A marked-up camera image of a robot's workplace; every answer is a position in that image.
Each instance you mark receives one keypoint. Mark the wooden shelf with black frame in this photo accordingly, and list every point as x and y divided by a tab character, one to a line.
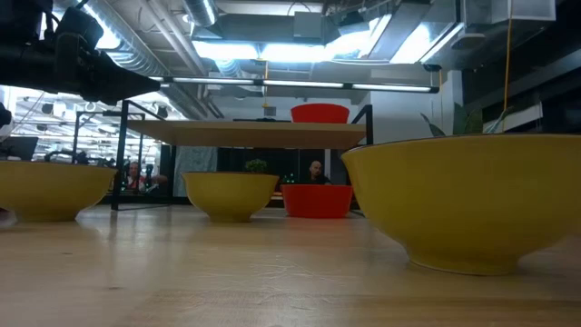
120	159

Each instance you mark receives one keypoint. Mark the silver spiral air duct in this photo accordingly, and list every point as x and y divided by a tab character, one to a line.
131	50

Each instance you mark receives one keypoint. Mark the small green potted plant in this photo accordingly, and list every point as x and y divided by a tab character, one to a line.
256	166

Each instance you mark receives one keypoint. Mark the bright ceiling light panel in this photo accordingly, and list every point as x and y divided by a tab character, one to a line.
258	51

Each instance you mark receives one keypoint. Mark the grey square wall speaker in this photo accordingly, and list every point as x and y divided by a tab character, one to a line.
269	111

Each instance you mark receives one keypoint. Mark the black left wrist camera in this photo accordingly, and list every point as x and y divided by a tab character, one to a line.
81	25

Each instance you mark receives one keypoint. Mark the dark computer monitor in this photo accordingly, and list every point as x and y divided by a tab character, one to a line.
20	147

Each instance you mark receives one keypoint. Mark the large-leaf green plant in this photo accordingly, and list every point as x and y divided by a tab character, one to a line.
463	120

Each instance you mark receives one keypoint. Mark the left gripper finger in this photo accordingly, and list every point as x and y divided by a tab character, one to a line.
127	84

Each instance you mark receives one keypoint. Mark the person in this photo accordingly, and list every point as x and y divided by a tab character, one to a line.
316	172
134	177

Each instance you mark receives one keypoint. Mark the red plastic bowl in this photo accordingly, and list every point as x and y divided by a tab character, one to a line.
318	202
320	114

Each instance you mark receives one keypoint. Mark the wooden shelf board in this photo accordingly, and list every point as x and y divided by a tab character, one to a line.
249	135

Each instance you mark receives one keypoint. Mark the yellow ceramic bowl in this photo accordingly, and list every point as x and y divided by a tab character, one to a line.
454	204
229	195
50	191

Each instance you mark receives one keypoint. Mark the round silver air duct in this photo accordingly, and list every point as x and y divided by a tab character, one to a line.
202	11

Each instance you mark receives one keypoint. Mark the grey ceiling box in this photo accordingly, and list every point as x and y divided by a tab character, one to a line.
308	25

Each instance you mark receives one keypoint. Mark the long LED light bar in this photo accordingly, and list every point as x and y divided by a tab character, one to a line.
299	84

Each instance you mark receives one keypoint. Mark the black table border frame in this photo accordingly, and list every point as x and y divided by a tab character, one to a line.
150	201

